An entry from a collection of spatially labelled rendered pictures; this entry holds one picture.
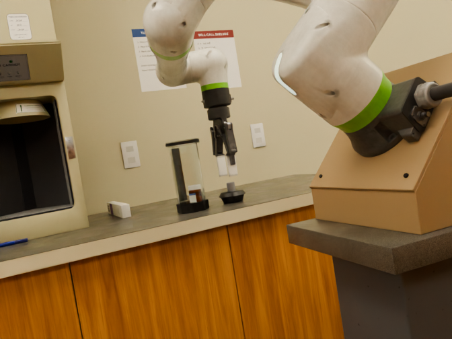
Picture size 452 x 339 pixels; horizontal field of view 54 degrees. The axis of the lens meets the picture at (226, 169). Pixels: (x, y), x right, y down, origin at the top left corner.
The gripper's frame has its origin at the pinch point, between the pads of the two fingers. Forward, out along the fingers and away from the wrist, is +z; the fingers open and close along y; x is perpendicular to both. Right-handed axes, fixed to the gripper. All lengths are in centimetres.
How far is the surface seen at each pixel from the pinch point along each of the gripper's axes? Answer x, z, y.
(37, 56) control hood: 53, -41, 4
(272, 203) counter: -5.1, 12.2, -17.6
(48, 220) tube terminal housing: 57, 7, 12
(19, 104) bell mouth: 60, -30, 15
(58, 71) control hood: 47, -37, 8
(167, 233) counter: 28.6, 14.1, -17.7
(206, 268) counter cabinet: 17.8, 27.1, -14.7
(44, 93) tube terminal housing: 52, -32, 12
